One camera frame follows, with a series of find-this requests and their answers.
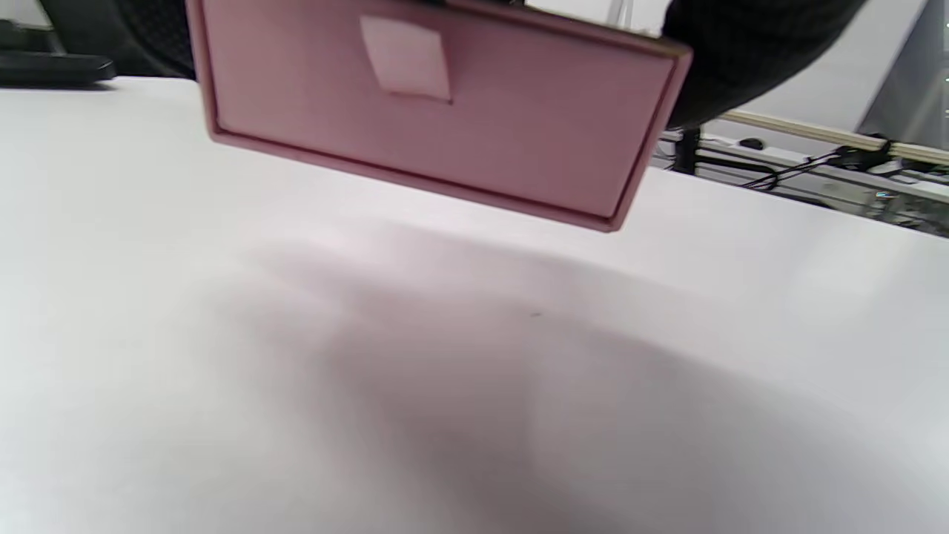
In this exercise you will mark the black computer mouse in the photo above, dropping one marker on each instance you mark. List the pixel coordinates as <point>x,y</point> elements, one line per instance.
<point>752,144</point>

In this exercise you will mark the person's left hand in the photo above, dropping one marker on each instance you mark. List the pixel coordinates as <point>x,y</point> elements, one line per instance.
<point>741,52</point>

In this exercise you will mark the pink floral gift box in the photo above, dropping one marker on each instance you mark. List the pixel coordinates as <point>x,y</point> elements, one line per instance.
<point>415,178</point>

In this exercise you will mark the grey partition panel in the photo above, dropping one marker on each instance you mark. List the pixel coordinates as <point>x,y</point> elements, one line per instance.
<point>912,74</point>

